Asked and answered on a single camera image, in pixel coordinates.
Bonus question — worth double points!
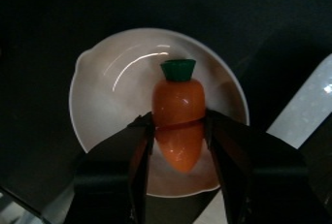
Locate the orange toy carrot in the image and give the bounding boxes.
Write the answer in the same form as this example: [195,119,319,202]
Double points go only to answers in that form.
[149,58,207,175]

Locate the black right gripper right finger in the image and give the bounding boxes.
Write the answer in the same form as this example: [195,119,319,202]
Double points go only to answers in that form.
[203,108,332,224]

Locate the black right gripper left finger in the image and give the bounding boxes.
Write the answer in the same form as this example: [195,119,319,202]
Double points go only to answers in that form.
[62,111,156,224]

